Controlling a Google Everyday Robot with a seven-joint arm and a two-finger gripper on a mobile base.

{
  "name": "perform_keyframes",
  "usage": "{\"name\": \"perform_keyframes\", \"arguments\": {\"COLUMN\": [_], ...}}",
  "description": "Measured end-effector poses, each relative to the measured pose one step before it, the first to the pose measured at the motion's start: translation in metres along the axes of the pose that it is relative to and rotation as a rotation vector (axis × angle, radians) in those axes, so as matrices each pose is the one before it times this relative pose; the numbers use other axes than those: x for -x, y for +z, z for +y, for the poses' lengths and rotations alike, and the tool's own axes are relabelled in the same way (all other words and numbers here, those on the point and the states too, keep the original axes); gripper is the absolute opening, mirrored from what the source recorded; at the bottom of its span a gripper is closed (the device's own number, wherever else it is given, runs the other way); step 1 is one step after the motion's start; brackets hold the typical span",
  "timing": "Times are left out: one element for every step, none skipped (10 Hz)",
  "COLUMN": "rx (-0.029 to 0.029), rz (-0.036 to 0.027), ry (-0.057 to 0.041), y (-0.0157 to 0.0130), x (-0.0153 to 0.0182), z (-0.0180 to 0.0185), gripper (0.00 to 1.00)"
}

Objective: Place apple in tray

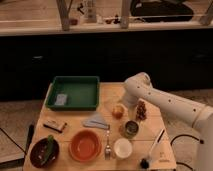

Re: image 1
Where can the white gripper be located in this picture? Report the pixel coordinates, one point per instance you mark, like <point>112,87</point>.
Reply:
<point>129,100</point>

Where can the orange apple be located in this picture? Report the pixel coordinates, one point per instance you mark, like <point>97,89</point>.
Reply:
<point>118,111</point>

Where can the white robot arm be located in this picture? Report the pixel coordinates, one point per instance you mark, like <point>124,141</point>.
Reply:
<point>197,115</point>

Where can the green plastic tray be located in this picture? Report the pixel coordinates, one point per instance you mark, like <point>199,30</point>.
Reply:
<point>82,91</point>

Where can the bunch of brown grapes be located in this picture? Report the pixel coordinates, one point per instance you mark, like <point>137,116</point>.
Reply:
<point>141,111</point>

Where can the metal can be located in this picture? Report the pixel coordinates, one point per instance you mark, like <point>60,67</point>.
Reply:
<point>131,129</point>

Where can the grey folded cloth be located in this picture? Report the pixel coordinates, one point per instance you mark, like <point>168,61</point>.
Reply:
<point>95,121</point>

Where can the white cup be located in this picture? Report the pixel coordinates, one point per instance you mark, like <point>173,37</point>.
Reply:
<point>123,148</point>

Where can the silver fork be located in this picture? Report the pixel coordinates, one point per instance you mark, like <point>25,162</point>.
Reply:
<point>107,151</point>

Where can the orange bowl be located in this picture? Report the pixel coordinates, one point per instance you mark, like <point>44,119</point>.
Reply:
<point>85,146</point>

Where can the small grey sponge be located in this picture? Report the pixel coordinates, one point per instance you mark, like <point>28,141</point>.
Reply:
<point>61,99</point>

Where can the small dark box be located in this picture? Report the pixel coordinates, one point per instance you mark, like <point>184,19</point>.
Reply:
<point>59,127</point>

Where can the green vegetable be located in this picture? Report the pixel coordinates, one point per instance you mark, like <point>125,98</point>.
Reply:
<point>50,142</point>

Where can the black bag on shelf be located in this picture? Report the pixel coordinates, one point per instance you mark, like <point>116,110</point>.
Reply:
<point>161,10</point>

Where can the dark brown bowl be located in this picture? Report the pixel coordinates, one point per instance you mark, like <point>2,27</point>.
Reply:
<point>37,154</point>

